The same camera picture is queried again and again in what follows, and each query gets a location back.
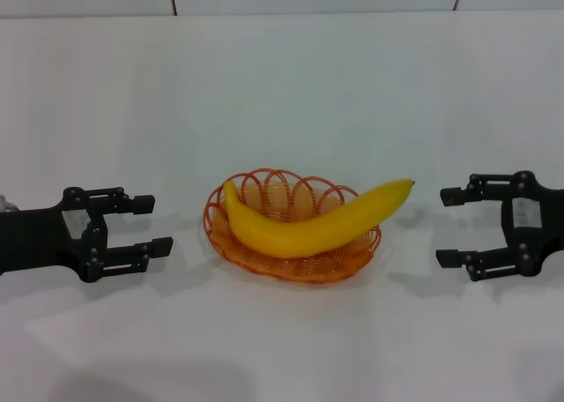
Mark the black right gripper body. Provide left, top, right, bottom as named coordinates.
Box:
left=501, top=170, right=564, bottom=280

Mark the orange wire basket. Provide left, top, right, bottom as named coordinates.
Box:
left=202, top=167, right=382, bottom=287

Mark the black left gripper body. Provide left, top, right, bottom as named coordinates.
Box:
left=0, top=186, right=110, bottom=285

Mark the yellow banana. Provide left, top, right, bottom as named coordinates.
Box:
left=222, top=178, right=416, bottom=258

